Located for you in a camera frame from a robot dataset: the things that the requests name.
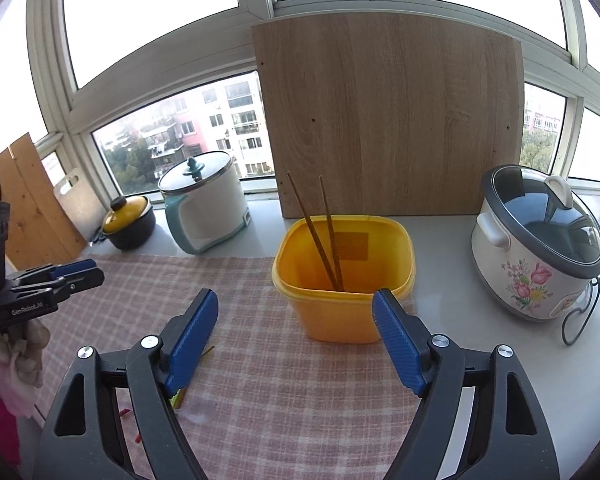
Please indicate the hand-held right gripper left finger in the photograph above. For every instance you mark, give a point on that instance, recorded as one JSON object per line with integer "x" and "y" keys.
{"x": 195, "y": 335}

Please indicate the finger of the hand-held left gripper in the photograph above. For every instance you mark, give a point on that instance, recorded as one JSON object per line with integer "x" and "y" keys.
{"x": 72, "y": 269}
{"x": 87, "y": 278}

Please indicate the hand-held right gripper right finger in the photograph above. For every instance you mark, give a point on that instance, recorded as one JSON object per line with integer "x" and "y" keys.
{"x": 395, "y": 340}

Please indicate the yellow plastic container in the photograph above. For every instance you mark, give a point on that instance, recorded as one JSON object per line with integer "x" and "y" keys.
{"x": 340, "y": 315}

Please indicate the person's left hand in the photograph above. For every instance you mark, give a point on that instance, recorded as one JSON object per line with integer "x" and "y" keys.
{"x": 27, "y": 360}

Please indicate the small black yellow-lidded pot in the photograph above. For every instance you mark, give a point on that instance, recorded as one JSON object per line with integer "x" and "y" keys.
{"x": 130, "y": 235}

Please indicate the white plastic cutting board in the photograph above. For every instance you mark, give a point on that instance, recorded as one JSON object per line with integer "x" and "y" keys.
{"x": 82, "y": 205}

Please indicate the pine wood panel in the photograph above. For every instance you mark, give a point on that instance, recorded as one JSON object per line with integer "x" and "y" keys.
{"x": 35, "y": 200}

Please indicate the pink checked cloth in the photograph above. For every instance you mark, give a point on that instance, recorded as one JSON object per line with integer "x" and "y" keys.
{"x": 260, "y": 385}

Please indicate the brown wooden chopstick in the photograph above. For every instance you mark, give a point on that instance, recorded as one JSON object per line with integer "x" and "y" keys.
{"x": 330, "y": 232}
{"x": 312, "y": 232}

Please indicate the white teal electric pot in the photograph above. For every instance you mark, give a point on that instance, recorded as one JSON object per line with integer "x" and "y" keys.
{"x": 210, "y": 210}

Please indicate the floral white rice cooker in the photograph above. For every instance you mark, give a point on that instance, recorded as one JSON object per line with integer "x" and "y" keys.
{"x": 530, "y": 260}

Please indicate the apartment buildings outside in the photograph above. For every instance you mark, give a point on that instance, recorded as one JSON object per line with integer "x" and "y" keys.
{"x": 205, "y": 120}

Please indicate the large wooden board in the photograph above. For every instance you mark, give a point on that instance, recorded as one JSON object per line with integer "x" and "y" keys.
{"x": 380, "y": 110}

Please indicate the white window frame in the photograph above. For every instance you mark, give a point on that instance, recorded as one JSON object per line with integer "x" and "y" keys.
{"x": 170, "y": 72}

